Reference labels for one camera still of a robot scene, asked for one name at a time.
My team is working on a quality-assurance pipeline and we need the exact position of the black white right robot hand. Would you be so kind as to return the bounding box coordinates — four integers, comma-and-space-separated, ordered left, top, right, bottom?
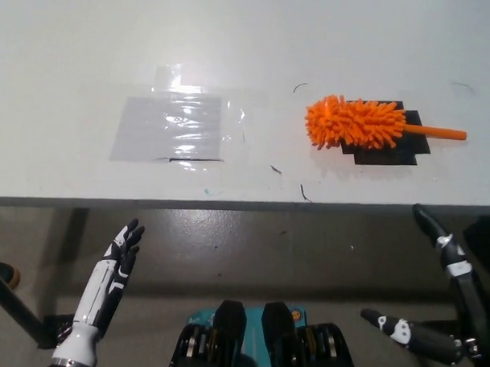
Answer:
358, 200, 490, 367

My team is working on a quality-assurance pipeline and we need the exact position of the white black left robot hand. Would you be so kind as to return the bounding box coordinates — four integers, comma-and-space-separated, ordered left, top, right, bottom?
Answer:
72, 216, 146, 337

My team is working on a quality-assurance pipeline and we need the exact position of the orange microfibre telescopic duster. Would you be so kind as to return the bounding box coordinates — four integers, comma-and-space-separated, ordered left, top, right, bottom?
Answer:
303, 93, 469, 157

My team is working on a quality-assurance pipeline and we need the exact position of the black teal robot torso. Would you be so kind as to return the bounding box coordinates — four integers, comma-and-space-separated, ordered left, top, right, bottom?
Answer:
166, 297, 362, 367

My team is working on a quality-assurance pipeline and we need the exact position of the black object under table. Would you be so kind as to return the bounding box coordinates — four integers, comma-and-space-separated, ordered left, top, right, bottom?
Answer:
461, 214, 490, 274

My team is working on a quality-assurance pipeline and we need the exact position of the black diagonal pole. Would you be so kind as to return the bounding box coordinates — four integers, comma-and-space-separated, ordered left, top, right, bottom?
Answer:
0, 258, 57, 350

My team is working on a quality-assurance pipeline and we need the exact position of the black shoe with tan sole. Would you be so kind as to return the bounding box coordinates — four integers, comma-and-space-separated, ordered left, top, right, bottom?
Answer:
0, 258, 23, 301

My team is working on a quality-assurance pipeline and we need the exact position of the clear taped plastic sheet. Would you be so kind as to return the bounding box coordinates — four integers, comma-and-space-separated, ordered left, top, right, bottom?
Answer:
108, 91, 225, 166

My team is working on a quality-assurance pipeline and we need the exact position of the black tape patch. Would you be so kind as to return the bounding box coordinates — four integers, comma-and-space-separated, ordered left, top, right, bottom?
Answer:
340, 98, 434, 168

